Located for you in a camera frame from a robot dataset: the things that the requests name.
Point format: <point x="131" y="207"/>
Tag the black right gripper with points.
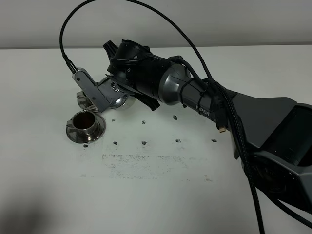
<point x="140" y="73"/>

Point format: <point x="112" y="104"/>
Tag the stainless steel teapot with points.
<point x="124" y="102"/>

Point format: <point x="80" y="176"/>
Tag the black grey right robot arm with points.
<point x="277" y="130"/>

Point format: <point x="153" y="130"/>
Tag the far stainless steel saucer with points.
<point x="86" y="105"/>

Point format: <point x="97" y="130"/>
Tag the stainless steel saucer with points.
<point x="84" y="138"/>
<point x="86" y="105"/>

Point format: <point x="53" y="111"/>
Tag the far stainless steel teacup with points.
<point x="80" y="94"/>

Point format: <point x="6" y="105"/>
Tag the stainless steel teacup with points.
<point x="81" y="122"/>
<point x="80" y="94"/>

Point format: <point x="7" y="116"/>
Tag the near stainless steel teacup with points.
<point x="81" y="122"/>

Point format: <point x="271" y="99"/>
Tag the near stainless steel saucer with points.
<point x="84" y="138"/>

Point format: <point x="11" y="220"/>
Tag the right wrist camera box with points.
<point x="93" y="91"/>

